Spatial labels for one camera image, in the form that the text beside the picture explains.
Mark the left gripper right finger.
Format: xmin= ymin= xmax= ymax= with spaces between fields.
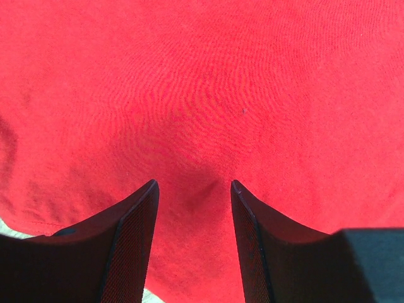
xmin=230 ymin=179 xmax=404 ymax=303

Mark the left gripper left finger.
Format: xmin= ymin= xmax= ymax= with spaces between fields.
xmin=1 ymin=180 xmax=159 ymax=302

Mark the red t-shirt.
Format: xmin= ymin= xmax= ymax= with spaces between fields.
xmin=1 ymin=1 xmax=403 ymax=302

